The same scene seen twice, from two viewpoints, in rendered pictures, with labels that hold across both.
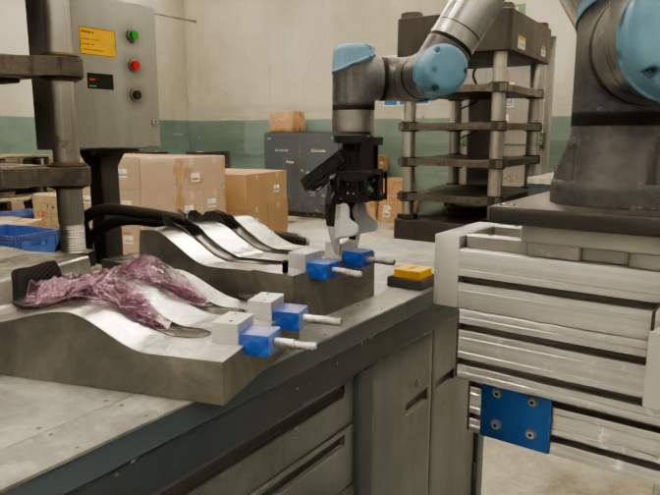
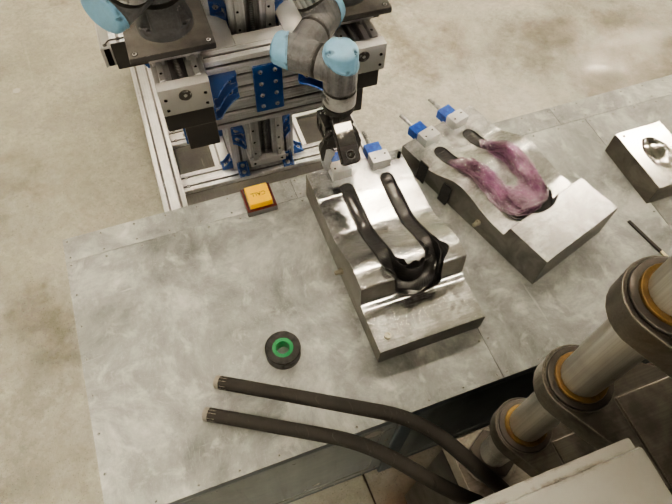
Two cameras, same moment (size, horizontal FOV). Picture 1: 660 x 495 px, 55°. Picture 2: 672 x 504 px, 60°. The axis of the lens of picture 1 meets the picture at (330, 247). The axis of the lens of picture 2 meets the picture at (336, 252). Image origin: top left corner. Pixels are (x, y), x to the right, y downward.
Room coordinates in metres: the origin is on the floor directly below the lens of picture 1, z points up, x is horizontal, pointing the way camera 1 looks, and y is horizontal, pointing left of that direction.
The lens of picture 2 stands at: (1.95, 0.49, 2.07)
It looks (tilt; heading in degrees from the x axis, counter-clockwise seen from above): 59 degrees down; 212
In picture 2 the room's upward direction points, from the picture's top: 3 degrees clockwise
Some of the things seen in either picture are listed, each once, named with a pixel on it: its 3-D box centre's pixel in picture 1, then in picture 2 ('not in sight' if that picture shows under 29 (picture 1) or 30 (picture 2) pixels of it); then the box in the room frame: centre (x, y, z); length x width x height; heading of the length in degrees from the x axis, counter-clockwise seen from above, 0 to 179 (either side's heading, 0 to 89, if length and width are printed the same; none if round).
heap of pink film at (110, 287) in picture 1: (112, 284); (503, 171); (0.90, 0.32, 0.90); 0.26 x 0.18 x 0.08; 73
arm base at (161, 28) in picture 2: not in sight; (160, 7); (1.11, -0.62, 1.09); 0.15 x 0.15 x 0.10
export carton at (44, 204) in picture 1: (71, 214); not in sight; (6.02, 2.50, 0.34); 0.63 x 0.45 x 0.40; 58
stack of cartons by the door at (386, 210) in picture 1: (382, 188); not in sight; (8.01, -0.67, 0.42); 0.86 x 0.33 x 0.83; 58
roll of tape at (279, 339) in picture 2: not in sight; (283, 350); (1.59, 0.14, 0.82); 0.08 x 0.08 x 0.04
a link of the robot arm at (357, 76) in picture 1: (355, 78); (339, 67); (1.13, -0.04, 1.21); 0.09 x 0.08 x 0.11; 101
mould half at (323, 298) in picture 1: (234, 258); (390, 242); (1.23, 0.19, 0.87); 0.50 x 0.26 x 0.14; 56
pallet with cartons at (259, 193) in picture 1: (216, 207); not in sight; (6.27, 1.14, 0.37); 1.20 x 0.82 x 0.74; 66
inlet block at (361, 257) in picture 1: (361, 257); (333, 159); (1.12, -0.06, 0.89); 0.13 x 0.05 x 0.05; 56
